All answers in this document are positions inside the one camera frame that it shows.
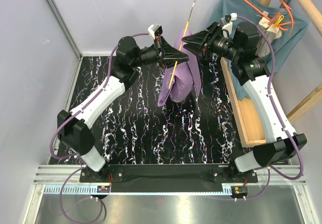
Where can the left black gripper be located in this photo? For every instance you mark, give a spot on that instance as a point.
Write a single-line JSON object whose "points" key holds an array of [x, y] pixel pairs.
{"points": [[169, 54]]}

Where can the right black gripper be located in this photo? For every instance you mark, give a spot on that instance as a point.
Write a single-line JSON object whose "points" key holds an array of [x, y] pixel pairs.
{"points": [[204, 49]]}

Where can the yellow plastic hanger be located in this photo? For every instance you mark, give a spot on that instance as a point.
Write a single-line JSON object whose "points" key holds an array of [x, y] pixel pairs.
{"points": [[181, 44]]}

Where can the purple trousers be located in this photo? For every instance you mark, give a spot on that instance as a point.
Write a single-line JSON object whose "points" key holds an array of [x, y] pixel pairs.
{"points": [[177, 84]]}

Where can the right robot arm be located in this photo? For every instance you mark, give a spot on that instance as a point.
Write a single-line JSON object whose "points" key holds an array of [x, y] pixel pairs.
{"points": [[282, 140]]}

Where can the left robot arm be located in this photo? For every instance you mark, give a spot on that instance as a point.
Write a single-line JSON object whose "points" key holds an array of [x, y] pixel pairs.
{"points": [[74, 127]]}

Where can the grey beige cloth bag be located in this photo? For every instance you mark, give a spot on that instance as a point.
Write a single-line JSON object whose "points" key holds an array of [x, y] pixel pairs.
{"points": [[271, 34]]}

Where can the yellow clothes peg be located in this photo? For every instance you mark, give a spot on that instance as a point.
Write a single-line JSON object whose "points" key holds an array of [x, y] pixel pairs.
{"points": [[277, 21]]}

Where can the wooden clothes rack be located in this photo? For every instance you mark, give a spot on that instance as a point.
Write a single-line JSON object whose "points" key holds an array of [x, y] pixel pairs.
{"points": [[248, 123]]}

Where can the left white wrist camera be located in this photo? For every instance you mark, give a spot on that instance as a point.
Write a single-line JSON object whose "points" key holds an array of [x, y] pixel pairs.
{"points": [[155, 30]]}

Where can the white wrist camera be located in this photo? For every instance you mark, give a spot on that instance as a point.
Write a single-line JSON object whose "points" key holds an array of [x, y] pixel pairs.
{"points": [[155, 30], [227, 24]]}

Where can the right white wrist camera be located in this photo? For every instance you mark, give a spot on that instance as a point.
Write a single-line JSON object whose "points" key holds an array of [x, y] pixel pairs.
{"points": [[227, 24]]}

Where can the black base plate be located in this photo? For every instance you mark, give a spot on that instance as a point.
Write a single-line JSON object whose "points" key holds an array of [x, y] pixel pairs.
{"points": [[168, 178]]}

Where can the aluminium frame rail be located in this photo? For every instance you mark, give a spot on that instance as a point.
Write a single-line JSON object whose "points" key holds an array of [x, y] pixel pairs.
{"points": [[63, 27]]}

